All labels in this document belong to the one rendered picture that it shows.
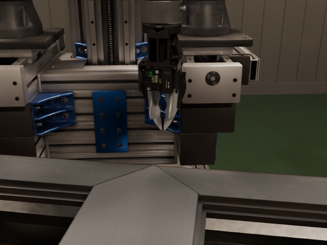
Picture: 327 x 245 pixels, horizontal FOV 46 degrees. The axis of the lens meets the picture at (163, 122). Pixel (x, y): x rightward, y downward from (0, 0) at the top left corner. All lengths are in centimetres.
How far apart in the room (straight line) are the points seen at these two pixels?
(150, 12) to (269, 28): 330
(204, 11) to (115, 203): 55
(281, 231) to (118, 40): 65
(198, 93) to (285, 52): 319
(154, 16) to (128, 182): 29
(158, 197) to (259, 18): 336
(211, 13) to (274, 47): 302
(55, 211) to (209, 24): 58
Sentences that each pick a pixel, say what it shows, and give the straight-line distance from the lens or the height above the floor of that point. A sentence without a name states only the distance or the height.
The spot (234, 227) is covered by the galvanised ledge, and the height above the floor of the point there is 68.
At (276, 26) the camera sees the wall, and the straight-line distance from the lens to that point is 397.
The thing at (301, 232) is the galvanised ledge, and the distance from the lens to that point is 89.
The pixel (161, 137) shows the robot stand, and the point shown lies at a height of 76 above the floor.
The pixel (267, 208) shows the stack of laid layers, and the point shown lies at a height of 84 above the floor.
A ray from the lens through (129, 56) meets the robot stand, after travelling 110.
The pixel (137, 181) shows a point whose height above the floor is 85.
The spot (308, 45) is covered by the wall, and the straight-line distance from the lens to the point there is 412.
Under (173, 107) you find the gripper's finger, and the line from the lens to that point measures 76.
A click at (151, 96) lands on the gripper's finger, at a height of 97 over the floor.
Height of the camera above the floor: 120
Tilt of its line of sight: 22 degrees down
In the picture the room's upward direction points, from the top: straight up
